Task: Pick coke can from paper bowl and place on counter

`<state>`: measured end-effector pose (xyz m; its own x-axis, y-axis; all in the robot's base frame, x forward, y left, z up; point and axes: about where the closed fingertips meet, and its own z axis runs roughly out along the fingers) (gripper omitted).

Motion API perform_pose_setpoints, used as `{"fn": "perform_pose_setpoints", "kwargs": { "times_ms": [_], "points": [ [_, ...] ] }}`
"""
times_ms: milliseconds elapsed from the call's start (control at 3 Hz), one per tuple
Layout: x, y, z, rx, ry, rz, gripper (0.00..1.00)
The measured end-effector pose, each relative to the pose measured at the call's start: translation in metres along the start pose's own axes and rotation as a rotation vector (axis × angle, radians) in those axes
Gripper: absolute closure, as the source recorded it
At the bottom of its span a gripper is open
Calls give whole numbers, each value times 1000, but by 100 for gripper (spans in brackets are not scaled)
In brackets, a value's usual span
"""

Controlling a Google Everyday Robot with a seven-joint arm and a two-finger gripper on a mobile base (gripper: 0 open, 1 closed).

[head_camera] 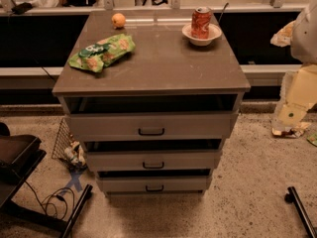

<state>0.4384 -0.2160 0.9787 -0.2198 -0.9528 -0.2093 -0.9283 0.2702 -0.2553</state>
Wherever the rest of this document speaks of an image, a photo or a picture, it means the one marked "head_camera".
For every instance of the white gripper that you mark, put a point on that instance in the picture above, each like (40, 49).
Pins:
(305, 39)

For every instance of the orange soda can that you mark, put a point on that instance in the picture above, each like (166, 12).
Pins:
(200, 23)

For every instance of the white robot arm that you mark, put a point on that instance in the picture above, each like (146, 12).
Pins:
(300, 35)

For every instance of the white paper bowl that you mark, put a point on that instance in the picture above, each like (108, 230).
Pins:
(214, 33)

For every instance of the crumpled wrapper on floor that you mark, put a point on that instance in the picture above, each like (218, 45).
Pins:
(294, 132)

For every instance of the green packet on floor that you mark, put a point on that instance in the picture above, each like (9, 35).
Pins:
(312, 139)

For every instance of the black bar on floor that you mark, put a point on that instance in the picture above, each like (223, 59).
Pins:
(293, 198)

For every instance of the grey drawer cabinet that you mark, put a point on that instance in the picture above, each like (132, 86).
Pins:
(165, 74)

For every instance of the middle grey drawer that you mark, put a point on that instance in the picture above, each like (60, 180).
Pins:
(155, 160)

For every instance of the grey drawer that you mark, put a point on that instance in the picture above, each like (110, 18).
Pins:
(123, 185)
(155, 160)
(150, 126)

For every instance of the top grey drawer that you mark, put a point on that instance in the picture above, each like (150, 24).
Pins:
(150, 126)

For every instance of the orange fruit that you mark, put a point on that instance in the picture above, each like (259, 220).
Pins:
(118, 20)

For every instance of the green snack bag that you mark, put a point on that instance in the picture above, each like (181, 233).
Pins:
(102, 54)

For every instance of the bottom grey drawer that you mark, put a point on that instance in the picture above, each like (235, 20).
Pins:
(123, 185)

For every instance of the blue tape cross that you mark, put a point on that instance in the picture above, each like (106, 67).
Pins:
(75, 181)

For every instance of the wire mesh basket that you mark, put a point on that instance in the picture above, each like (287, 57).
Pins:
(67, 150)

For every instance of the black cart frame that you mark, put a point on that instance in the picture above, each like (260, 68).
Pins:
(19, 156)

